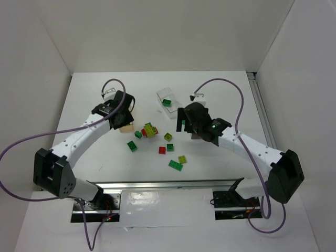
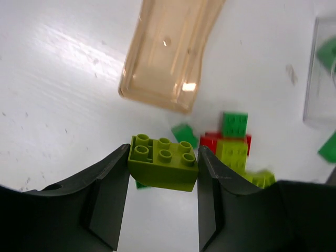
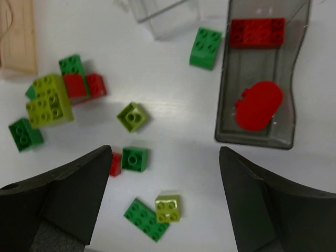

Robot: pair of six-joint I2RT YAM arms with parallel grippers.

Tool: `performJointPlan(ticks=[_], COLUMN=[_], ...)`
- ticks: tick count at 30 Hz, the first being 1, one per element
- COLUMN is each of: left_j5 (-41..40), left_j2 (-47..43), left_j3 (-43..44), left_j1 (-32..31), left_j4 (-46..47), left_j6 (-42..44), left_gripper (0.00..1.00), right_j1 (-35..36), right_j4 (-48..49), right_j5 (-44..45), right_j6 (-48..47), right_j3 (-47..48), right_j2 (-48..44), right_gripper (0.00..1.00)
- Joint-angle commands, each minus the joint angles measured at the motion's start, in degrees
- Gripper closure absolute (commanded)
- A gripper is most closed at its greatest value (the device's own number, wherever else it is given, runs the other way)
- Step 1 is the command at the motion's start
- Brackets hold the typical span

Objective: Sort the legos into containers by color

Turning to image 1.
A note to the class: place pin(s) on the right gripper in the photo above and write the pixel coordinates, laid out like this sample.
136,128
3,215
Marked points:
180,119

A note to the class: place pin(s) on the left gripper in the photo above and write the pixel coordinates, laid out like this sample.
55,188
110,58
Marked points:
123,119

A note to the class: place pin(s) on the small dark green lego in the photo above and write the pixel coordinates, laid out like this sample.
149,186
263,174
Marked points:
138,134

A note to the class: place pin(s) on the green two-by-four lego upturned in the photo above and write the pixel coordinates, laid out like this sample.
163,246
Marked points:
132,146

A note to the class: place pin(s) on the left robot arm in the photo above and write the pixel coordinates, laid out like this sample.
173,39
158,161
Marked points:
53,168

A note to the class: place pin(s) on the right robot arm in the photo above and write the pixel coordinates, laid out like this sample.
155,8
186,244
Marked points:
283,169

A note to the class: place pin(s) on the clear transparent container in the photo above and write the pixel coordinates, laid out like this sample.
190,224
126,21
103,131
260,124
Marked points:
167,93

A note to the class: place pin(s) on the orange transparent container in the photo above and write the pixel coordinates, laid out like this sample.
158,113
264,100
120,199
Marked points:
127,128

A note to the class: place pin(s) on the green lego in clear bin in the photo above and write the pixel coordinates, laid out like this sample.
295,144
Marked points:
166,102

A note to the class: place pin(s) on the red curved lego brick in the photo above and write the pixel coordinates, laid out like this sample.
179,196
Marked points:
144,133

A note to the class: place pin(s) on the grey transparent container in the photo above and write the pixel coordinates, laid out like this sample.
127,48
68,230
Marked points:
195,136

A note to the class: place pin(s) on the lime lego upturned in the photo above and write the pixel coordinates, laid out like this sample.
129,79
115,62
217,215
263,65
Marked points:
168,137

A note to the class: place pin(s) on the lime lego on stack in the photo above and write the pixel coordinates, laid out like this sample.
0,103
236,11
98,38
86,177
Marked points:
149,131

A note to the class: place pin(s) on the lime lego large block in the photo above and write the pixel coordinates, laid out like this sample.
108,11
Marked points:
154,131

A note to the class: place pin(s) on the green square lego upturned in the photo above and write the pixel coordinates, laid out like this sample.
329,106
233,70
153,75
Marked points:
170,147

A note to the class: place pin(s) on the red square lego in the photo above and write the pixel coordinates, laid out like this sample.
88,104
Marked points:
162,150

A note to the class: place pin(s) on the lime small lego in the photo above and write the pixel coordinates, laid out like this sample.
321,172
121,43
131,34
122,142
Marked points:
182,159

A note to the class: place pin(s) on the green flat long lego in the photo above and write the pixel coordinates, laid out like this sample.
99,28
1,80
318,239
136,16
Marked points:
175,165

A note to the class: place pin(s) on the aluminium rail front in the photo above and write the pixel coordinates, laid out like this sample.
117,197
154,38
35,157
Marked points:
165,185

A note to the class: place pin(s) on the aluminium rail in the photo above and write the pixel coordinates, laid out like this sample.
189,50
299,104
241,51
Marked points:
165,185
261,109

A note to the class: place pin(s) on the aluminium rail right side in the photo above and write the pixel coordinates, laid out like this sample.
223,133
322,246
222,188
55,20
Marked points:
261,109

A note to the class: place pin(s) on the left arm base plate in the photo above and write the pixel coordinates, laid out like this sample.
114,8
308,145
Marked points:
109,208

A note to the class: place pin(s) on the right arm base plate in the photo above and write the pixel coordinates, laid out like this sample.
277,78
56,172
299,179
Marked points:
229,205

